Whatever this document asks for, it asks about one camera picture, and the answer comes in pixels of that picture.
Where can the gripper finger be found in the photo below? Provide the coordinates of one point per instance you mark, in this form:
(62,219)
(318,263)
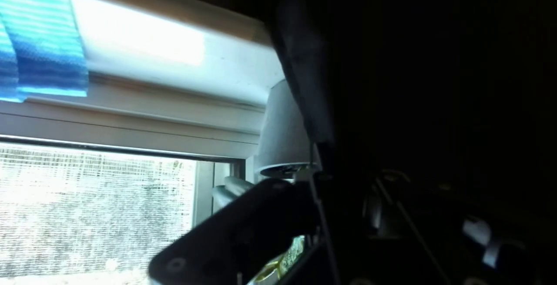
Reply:
(226,237)

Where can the green yellow object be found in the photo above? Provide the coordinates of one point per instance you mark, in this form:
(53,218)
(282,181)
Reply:
(285,259)

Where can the white conical lamp shade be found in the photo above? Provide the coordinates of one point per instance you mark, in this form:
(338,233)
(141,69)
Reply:
(280,137)

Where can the white framed window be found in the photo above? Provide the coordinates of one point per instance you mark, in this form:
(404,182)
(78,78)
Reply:
(130,119)

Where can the blue striped cloth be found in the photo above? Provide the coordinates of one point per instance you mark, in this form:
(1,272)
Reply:
(43,37)

